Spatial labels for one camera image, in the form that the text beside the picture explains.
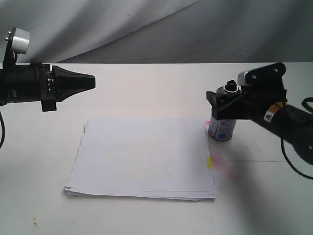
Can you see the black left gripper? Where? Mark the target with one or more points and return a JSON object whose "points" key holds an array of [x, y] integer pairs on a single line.
{"points": [[34, 82]]}

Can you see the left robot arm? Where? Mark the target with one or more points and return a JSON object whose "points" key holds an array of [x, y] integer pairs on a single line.
{"points": [[7, 92]]}

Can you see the yellow sticky marker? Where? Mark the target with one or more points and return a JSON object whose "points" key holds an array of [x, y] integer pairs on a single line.
{"points": [[209, 162]]}

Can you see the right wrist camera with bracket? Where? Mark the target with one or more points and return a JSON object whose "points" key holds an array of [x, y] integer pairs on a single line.
{"points": [[266, 78]]}

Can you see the silver spray can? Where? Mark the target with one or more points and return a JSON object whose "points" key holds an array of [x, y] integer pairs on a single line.
{"points": [[221, 125]]}

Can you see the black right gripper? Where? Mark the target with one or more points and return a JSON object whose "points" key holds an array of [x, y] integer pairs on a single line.
{"points": [[258, 103]]}

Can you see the white paper stack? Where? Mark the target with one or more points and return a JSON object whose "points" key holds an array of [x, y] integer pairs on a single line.
{"points": [[143, 157]]}

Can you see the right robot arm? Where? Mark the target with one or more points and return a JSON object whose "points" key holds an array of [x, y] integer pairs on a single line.
{"points": [[297, 131]]}

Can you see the white backdrop cloth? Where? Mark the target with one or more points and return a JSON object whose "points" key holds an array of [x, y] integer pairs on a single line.
{"points": [[162, 31]]}

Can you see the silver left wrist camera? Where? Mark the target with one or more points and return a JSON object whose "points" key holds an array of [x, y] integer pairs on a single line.
{"points": [[17, 43]]}

